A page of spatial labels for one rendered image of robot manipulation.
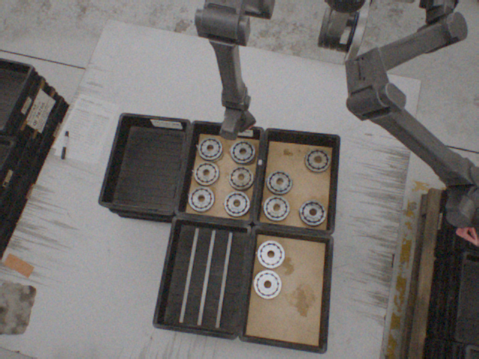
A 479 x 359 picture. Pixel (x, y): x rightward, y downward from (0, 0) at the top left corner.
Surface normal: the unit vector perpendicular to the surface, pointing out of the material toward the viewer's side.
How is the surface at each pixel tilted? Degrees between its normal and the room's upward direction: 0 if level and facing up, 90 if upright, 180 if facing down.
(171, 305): 0
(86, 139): 0
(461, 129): 0
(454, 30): 38
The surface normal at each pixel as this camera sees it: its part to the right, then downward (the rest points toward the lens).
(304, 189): -0.05, -0.30
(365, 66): -0.82, 0.03
